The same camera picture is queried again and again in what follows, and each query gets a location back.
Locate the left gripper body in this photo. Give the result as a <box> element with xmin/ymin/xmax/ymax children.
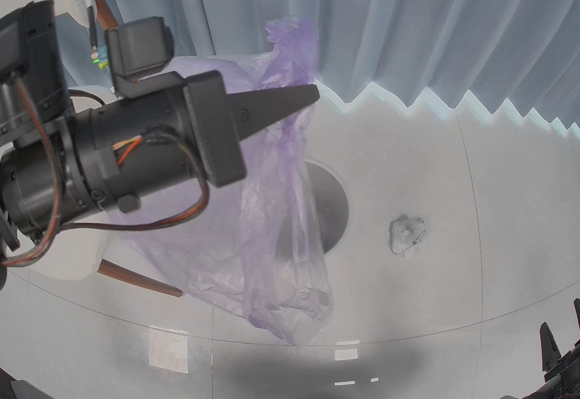
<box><xmin>72</xmin><ymin>70</ymin><xmax>248</xmax><ymax>213</ymax></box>

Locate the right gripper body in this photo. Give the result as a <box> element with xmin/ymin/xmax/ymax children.
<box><xmin>521</xmin><ymin>339</ymin><xmax>580</xmax><ymax>399</ymax></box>

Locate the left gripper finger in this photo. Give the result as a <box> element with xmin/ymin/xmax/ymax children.
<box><xmin>225</xmin><ymin>85</ymin><xmax>321</xmax><ymax>143</ymax></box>

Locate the purple plastic bag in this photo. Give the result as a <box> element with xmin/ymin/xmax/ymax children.
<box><xmin>111</xmin><ymin>16</ymin><xmax>334</xmax><ymax>349</ymax></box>

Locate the white trash bin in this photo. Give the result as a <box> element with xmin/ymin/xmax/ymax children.
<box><xmin>272</xmin><ymin>157</ymin><xmax>352</xmax><ymax>263</ymax></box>

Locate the crumpled clear plastic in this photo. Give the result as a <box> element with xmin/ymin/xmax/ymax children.
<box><xmin>389</xmin><ymin>215</ymin><xmax>428</xmax><ymax>259</ymax></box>

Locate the white cushioned wooden chair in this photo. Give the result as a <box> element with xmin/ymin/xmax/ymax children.
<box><xmin>0</xmin><ymin>0</ymin><xmax>183</xmax><ymax>298</ymax></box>

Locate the pale blue curtain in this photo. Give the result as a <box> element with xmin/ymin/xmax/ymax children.
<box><xmin>0</xmin><ymin>0</ymin><xmax>580</xmax><ymax>138</ymax></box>

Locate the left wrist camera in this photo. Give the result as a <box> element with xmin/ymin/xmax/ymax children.
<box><xmin>105</xmin><ymin>17</ymin><xmax>187</xmax><ymax>100</ymax></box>

